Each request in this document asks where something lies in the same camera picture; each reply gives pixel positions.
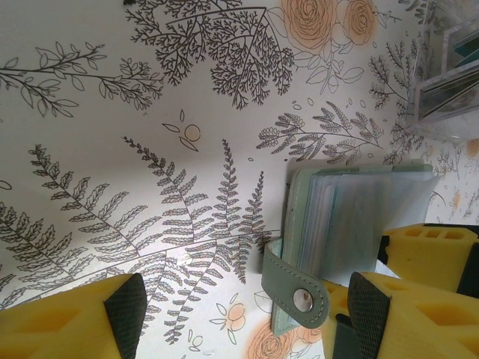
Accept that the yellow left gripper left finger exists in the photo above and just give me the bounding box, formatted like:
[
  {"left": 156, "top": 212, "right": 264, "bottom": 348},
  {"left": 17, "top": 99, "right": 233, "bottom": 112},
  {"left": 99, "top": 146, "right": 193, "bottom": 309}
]
[{"left": 0, "top": 271, "right": 147, "bottom": 359}]

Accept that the teal card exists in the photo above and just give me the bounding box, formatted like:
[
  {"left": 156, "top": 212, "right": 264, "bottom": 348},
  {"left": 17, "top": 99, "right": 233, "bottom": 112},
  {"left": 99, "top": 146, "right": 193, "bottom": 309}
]
[{"left": 451, "top": 29, "right": 479, "bottom": 70}]

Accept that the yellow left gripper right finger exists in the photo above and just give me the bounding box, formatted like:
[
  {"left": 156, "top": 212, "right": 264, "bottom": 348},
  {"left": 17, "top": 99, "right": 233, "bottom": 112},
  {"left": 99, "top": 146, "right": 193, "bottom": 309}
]
[{"left": 347, "top": 270, "right": 479, "bottom": 359}]

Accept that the green leather card holder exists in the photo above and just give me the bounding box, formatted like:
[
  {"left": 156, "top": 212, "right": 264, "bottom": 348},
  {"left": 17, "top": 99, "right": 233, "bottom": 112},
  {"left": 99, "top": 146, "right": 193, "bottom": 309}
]
[{"left": 260, "top": 159, "right": 442, "bottom": 340}]

